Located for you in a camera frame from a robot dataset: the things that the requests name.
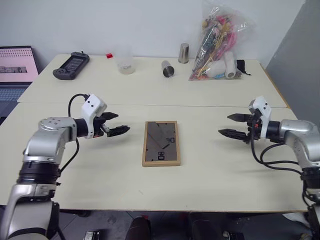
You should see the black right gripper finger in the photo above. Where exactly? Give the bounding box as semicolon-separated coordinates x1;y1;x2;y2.
226;112;251;123
217;128;248;144

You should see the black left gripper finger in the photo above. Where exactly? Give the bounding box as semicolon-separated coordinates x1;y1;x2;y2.
102;112;120;121
106;124;132;138

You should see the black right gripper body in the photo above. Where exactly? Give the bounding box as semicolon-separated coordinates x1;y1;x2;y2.
244;111;261;146

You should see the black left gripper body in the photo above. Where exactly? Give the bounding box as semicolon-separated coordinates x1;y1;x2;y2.
92;113;111;139

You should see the metal cup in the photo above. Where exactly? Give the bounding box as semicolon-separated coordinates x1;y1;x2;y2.
160;59;176;79

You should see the laptop computer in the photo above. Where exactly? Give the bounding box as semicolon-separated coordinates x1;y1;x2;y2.
0;45;40;119

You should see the white roll in bag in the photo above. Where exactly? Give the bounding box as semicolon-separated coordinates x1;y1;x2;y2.
223;50;237;80

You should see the clear plastic cup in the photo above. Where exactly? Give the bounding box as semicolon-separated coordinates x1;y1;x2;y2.
114;44;136;75

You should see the black handheld game controller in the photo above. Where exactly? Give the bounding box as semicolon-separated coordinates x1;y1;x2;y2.
52;50;91;81

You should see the clear bag of colourful items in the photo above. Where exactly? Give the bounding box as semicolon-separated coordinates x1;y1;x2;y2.
187;0;258;82

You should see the tall steel cup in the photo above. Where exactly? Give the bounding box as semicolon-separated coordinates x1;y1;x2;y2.
177;42;190;64

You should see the dark rounded shape under table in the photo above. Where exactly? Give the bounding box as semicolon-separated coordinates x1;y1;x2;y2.
124;215;152;240

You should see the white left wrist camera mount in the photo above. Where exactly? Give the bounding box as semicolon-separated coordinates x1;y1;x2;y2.
80;93;109;140

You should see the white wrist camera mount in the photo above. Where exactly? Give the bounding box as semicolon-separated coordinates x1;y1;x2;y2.
247;95;273;140
80;93;109;140

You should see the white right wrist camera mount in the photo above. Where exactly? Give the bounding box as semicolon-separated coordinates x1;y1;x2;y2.
247;95;273;140

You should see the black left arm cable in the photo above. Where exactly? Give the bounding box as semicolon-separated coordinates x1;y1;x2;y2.
59;93;89;174

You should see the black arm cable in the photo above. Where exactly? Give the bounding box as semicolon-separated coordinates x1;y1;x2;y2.
250;138;304;176
59;93;89;174

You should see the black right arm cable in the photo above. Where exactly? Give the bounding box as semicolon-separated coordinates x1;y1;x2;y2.
250;138;304;176

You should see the wooden picture frame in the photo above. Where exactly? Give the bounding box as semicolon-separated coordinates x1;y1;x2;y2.
141;120;182;168

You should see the black drawstring pouch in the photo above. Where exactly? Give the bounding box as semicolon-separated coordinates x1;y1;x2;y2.
235;59;252;76

